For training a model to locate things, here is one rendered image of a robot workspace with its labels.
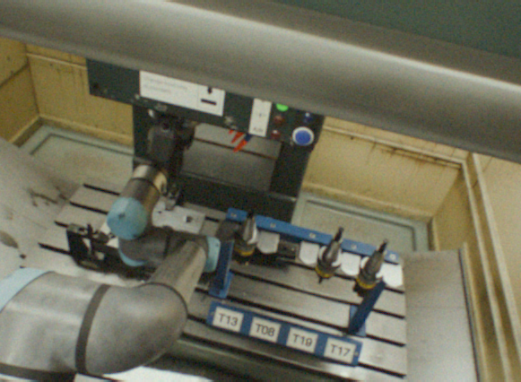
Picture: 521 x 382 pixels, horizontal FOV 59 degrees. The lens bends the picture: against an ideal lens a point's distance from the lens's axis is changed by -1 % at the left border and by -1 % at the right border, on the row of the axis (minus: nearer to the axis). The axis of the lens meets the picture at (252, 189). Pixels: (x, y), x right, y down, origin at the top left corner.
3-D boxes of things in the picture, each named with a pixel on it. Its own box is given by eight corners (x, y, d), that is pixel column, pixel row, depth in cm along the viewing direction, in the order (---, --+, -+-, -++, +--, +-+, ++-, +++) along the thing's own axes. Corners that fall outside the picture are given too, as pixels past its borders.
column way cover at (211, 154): (269, 195, 179) (297, 77, 144) (152, 165, 182) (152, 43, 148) (272, 187, 183) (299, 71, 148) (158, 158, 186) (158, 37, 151)
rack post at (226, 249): (224, 299, 142) (236, 237, 122) (208, 295, 142) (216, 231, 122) (232, 274, 149) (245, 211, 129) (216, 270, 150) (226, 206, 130)
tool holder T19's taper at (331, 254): (339, 251, 119) (347, 234, 115) (338, 264, 116) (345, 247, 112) (323, 247, 120) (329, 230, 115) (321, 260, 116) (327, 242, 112)
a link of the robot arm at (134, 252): (163, 275, 102) (163, 244, 94) (113, 264, 102) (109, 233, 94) (172, 247, 107) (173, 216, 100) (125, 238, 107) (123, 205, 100)
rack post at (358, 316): (365, 338, 139) (400, 280, 119) (347, 334, 139) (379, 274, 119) (366, 311, 146) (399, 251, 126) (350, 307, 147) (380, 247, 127)
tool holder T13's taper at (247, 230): (257, 230, 121) (262, 212, 116) (253, 242, 118) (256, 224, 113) (241, 225, 121) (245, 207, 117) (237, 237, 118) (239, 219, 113)
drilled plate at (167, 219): (183, 275, 141) (183, 265, 138) (93, 251, 143) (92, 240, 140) (204, 223, 158) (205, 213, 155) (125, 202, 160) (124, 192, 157)
